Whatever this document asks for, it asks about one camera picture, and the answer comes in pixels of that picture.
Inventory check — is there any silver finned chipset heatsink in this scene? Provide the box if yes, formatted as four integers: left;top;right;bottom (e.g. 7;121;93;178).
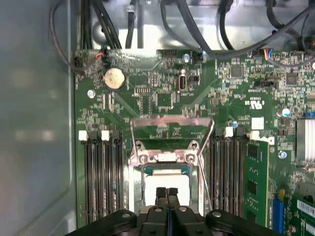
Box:
296;118;315;161

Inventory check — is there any gray braided cable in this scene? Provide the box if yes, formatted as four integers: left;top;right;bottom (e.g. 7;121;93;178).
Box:
48;0;87;76

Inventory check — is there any green motherboard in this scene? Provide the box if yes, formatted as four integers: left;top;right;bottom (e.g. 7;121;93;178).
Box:
73;48;315;236

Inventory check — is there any silver internal USB port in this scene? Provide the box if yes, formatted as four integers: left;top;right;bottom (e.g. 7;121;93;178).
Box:
176;69;188;94

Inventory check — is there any round silver coin battery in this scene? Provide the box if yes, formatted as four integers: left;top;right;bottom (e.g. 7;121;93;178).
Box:
102;67;126;91

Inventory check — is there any thin wire locking lever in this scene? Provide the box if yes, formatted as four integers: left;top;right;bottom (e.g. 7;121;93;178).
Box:
197;154;213;211

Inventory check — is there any CPU socket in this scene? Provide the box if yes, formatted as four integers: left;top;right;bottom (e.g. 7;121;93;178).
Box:
127;140;205;217

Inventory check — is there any black cable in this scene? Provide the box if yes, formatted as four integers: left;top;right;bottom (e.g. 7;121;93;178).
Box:
267;0;305;37
80;0;93;50
218;0;236;50
125;0;136;49
92;0;123;50

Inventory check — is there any black and silver PC case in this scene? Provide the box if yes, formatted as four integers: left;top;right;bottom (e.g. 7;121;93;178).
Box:
0;0;315;236

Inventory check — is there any silver CPU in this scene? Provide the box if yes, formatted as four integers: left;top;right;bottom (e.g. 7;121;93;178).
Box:
143;167;193;207

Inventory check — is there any thick gray cable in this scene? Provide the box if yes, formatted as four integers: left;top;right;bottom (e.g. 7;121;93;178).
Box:
159;0;315;59

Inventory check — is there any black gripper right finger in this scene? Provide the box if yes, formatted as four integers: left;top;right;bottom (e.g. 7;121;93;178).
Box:
168;188;279;236

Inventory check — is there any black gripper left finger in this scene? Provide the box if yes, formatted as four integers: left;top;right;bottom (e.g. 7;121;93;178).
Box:
64;187;170;236

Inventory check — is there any graphics card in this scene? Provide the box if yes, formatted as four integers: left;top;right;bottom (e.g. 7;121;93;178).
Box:
286;183;315;236

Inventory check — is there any green RAM stick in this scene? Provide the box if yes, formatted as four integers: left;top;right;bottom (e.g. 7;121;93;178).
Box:
245;140;269;228

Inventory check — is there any blue expansion slot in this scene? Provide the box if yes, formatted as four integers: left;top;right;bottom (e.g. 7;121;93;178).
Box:
272;196;285;234

